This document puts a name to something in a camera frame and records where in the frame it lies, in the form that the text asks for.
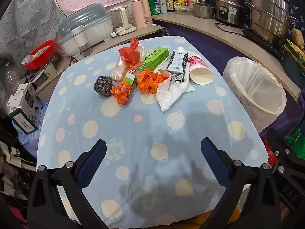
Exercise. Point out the long green cardboard box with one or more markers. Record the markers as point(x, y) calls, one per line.
point(154, 56)

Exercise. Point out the brown sauce bottle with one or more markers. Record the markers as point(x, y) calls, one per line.
point(170, 4)

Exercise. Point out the yellow seasoning packet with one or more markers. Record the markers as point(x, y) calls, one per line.
point(179, 3)

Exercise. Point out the small steel pot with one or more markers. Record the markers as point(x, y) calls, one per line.
point(203, 10)

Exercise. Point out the green and white cardboard box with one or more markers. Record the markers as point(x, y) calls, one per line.
point(26, 116)

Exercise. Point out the steel rice cooker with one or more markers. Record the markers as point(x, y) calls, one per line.
point(228, 12)

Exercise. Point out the round white trash bin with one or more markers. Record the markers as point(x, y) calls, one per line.
point(258, 118)

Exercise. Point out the white tumbler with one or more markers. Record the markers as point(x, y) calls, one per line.
point(79, 38)

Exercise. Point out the clear plastic bottle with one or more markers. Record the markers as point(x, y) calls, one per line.
point(12, 76)

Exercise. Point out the black induction cooker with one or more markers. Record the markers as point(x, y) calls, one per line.
point(259, 40)

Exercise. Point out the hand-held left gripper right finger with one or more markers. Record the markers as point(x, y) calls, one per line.
point(213, 162)

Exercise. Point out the light blue plastic bag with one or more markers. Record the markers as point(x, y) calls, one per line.
point(28, 138)

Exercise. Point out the red shopping bag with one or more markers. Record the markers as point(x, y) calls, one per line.
point(269, 151)

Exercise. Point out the green plastic bag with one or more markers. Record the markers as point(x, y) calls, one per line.
point(295, 139)

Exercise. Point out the clear plastic bag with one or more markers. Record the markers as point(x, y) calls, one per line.
point(119, 72)

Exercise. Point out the grey patterned sheet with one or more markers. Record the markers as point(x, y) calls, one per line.
point(23, 23)

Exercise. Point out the grey white milk carton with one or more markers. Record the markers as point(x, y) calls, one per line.
point(176, 64)

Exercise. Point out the white plastic bin liner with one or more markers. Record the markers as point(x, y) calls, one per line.
point(247, 76)

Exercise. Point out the steel wool scrubber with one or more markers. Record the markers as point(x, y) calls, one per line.
point(102, 85)

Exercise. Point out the pink electric kettle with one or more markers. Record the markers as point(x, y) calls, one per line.
point(140, 12)

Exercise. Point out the large blue basin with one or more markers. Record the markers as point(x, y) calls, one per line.
point(292, 68)

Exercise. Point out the white covered dish rack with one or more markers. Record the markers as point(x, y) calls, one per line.
point(97, 28)

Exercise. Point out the red plastic bag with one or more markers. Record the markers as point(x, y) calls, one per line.
point(129, 54)

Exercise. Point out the brown loofah sponge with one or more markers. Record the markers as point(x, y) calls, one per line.
point(297, 36)

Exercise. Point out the large steel steamer pot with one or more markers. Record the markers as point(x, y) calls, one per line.
point(269, 16)

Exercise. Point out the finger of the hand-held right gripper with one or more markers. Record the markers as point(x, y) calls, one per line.
point(283, 148)

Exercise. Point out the green tin can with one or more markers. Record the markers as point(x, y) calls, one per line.
point(153, 6)

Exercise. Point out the white power plug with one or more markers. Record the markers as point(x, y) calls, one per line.
point(114, 34)

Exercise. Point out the large orange bag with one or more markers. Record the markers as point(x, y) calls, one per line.
point(150, 82)

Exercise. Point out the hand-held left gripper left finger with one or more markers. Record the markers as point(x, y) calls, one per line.
point(94, 162)

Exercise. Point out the red plastic basin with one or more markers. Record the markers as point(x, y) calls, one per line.
point(45, 59)

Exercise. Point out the small orange bag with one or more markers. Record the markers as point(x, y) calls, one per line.
point(121, 93)

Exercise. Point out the pink flowered paper cup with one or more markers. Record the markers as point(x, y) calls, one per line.
point(200, 75)

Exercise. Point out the white teal thermos bottle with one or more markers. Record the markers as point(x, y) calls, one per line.
point(163, 4)

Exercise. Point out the white paper towel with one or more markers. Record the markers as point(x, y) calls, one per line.
point(171, 94)

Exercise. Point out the purple towel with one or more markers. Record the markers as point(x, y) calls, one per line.
point(302, 102)

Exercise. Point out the blue planet-print tablecloth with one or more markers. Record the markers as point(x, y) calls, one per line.
point(143, 128)

